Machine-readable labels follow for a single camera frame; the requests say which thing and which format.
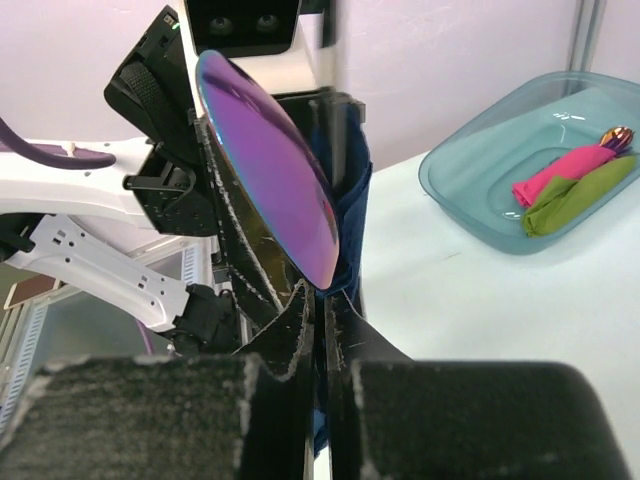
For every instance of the dark blue paper napkin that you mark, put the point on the dark blue paper napkin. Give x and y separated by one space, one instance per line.
351 207

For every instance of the translucent blue plastic bin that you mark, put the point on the translucent blue plastic bin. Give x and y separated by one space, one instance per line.
471 174

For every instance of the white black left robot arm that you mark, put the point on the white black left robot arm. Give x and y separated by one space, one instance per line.
66 214

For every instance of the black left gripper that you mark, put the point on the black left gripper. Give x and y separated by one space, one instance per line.
186 187

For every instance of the green rolled napkin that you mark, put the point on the green rolled napkin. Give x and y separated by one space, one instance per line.
564 200

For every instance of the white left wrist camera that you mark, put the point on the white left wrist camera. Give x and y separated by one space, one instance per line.
262 38

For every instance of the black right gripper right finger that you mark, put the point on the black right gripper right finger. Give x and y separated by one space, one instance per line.
391 417

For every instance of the pink rolled napkin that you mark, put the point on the pink rolled napkin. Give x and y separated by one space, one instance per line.
573 166

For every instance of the ornate silver table knife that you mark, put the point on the ornate silver table knife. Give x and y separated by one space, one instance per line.
331 54

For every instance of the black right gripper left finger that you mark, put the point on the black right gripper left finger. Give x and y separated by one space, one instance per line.
247 415

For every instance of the gold spoon in bin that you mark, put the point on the gold spoon in bin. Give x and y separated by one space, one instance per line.
617 139

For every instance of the aluminium rail frame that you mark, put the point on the aluminium rail frame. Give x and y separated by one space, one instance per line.
584 36

